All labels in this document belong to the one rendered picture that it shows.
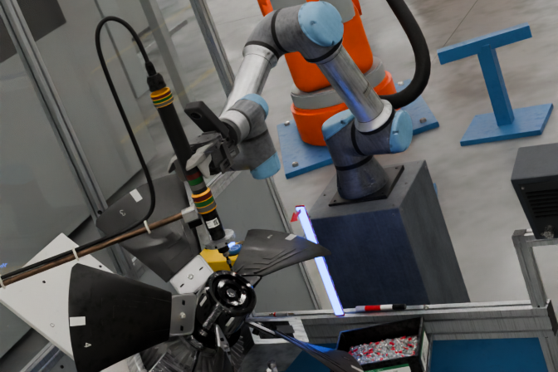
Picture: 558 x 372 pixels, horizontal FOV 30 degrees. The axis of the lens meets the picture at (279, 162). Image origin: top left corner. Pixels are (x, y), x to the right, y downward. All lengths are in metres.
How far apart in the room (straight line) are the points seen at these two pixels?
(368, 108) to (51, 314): 1.01
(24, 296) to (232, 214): 1.34
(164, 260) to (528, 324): 0.87
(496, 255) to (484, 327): 2.02
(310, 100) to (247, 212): 2.64
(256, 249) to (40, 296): 0.51
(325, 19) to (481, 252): 2.23
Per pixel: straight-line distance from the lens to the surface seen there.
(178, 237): 2.33
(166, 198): 2.38
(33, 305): 2.40
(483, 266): 4.54
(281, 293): 3.83
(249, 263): 2.42
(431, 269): 3.05
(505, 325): 2.58
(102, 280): 2.14
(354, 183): 2.98
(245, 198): 3.67
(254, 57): 2.67
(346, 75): 2.73
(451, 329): 2.63
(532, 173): 2.29
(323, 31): 2.61
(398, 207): 2.88
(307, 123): 6.31
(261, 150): 2.43
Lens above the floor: 2.18
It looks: 20 degrees down
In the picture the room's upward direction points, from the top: 20 degrees counter-clockwise
